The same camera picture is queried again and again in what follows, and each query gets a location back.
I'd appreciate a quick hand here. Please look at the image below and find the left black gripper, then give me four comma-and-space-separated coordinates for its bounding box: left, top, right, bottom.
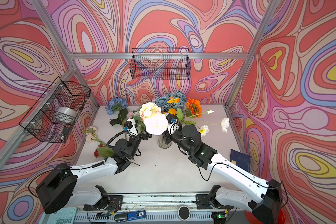
126, 122, 151, 161

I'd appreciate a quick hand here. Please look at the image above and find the white flower spray stem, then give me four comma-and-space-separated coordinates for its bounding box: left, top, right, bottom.
182, 110, 230, 136

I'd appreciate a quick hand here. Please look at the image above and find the clear ribbed glass vase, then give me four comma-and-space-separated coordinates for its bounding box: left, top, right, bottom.
157, 134, 172, 149

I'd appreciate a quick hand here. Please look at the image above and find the orange gerbera flower stem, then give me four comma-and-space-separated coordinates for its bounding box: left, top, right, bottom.
176, 99, 203, 125

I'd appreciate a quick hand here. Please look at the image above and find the yellow orange poppy stem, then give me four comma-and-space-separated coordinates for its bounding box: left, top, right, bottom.
167, 96, 180, 115

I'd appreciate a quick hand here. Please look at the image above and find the dusty blue rose bunch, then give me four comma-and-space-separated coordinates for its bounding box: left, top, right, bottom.
152, 90, 188, 112

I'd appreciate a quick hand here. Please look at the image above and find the blue hydrangea flower stem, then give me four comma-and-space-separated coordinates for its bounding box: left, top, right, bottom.
105, 98, 128, 127

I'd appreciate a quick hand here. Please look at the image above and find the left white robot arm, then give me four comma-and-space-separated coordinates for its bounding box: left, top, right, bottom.
35, 134, 152, 214

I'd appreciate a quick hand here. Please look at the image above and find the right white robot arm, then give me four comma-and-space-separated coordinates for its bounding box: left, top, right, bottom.
163, 123, 283, 224

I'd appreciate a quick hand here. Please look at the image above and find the red flower stem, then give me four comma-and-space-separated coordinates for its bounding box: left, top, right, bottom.
94, 146, 142, 162

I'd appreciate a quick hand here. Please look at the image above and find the pale pink rose stem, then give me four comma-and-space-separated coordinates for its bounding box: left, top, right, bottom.
82, 126, 106, 146

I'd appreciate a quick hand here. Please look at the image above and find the dark blue book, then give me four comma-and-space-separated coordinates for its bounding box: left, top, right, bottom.
230, 149, 251, 173

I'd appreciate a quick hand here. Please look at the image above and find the blue black handheld device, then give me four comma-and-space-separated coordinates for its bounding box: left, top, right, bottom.
114, 211, 146, 223

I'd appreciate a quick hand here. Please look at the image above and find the silver tape roll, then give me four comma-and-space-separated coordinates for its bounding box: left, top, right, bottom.
53, 106, 77, 124

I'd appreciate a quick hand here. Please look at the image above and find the round pink black speaker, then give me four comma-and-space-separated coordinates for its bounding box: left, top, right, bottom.
178, 205, 190, 221

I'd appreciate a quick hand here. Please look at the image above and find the light blue calculator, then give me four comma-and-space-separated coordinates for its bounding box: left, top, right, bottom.
46, 207, 77, 224

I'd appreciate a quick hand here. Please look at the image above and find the red cup with markers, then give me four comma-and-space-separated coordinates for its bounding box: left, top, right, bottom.
244, 211, 286, 224

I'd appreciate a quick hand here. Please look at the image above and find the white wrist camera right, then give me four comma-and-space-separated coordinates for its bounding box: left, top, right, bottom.
166, 113, 179, 132

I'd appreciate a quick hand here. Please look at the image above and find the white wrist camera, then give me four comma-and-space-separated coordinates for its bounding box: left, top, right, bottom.
166, 113, 179, 132
123, 119, 139, 139

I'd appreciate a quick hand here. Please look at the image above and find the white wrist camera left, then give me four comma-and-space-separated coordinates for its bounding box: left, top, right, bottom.
123, 119, 139, 139

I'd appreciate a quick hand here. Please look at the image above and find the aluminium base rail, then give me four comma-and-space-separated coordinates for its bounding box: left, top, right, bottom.
76, 191, 228, 212

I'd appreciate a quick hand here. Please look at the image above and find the black wire basket back wall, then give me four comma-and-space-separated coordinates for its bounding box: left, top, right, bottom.
129, 47, 191, 80

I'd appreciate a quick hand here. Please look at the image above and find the black wire basket wall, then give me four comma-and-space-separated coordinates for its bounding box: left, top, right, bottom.
19, 77, 91, 144
129, 47, 191, 80

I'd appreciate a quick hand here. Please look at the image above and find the black wire basket left wall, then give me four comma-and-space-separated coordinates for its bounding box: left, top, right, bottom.
19, 77, 91, 144

